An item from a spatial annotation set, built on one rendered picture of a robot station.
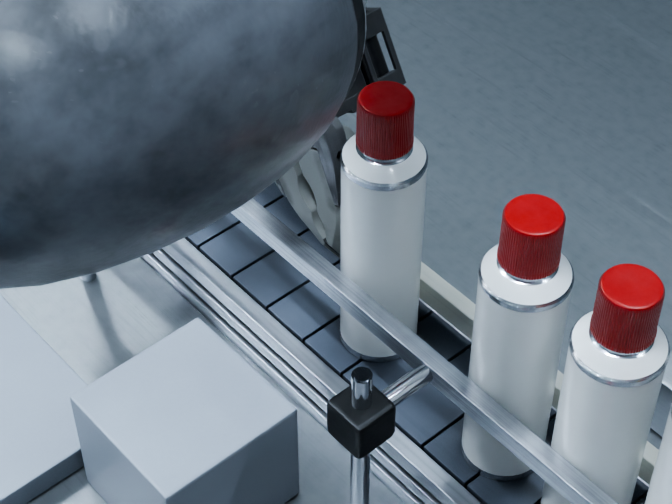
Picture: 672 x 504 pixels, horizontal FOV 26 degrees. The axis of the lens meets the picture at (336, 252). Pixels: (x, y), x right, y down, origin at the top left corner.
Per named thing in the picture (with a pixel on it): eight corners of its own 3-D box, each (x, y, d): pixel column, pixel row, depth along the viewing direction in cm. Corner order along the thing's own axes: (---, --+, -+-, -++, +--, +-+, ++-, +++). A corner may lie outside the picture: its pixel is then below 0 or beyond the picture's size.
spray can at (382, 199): (433, 336, 97) (450, 100, 82) (375, 376, 95) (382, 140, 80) (381, 292, 100) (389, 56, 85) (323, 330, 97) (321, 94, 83)
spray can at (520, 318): (561, 450, 91) (605, 216, 76) (502, 496, 88) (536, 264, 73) (501, 401, 93) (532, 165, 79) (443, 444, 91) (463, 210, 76)
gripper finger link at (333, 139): (370, 199, 91) (323, 69, 87) (351, 210, 90) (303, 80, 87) (327, 192, 94) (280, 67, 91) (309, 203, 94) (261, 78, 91)
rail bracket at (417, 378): (441, 503, 94) (456, 336, 82) (356, 568, 91) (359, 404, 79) (406, 472, 96) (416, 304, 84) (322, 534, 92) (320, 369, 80)
